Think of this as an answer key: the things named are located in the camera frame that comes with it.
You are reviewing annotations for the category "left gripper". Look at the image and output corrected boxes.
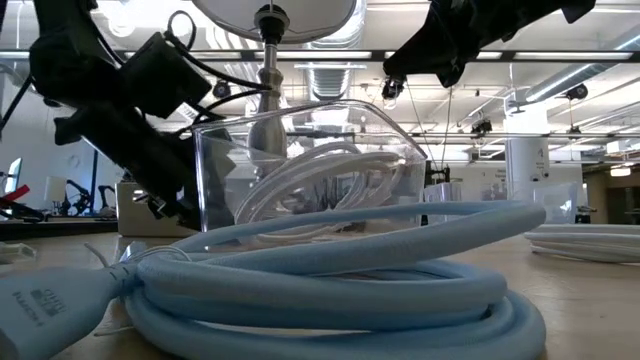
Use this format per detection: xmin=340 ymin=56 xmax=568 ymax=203
xmin=53 ymin=105 xmax=236 ymax=231

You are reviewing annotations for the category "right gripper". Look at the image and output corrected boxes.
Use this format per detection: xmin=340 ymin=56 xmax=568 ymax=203
xmin=383 ymin=0 xmax=506 ymax=89

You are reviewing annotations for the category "white cable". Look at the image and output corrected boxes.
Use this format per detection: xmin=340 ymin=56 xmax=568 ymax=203
xmin=233 ymin=141 xmax=407 ymax=247
xmin=523 ymin=222 xmax=640 ymax=265

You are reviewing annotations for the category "frosted plastic bin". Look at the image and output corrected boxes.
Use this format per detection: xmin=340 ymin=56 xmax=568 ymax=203
xmin=115 ymin=180 xmax=199 ymax=238

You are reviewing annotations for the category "clear rigid plastic bin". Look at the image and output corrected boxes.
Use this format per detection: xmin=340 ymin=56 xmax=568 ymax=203
xmin=192 ymin=98 xmax=429 ymax=251

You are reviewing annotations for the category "white round column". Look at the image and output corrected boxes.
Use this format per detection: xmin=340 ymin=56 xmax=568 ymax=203
xmin=503 ymin=97 xmax=552 ymax=201

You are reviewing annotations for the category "linear ceiling light fixture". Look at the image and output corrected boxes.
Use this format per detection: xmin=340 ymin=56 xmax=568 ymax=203
xmin=0 ymin=47 xmax=640 ymax=63

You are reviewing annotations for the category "white background lampshade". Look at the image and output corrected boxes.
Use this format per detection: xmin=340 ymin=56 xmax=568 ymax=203
xmin=43 ymin=175 xmax=67 ymax=202

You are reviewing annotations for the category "white shade table lamp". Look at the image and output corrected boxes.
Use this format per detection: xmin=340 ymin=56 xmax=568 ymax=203
xmin=191 ymin=0 xmax=359 ymax=176

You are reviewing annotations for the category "translucent thin plastic bin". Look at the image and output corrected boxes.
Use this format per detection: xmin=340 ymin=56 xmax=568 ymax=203
xmin=423 ymin=180 xmax=580 ymax=226

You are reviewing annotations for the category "dark background frame stand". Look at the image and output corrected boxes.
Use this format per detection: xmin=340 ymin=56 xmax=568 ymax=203
xmin=90 ymin=148 xmax=100 ymax=212

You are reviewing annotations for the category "silver ribbed air duct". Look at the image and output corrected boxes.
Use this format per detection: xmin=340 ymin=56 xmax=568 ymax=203
xmin=304 ymin=62 xmax=354 ymax=101

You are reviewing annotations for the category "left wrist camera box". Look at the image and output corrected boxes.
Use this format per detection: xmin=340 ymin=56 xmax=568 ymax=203
xmin=122 ymin=32 xmax=212 ymax=120

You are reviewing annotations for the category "large round ceiling duct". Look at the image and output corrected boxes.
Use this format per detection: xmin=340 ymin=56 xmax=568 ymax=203
xmin=524 ymin=27 xmax=640 ymax=104

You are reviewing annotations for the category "black metal table frame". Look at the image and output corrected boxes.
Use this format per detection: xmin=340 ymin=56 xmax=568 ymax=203
xmin=0 ymin=212 xmax=640 ymax=242

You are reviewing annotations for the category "red strap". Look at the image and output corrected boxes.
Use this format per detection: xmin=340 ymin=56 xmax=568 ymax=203
xmin=0 ymin=184 xmax=31 ymax=204

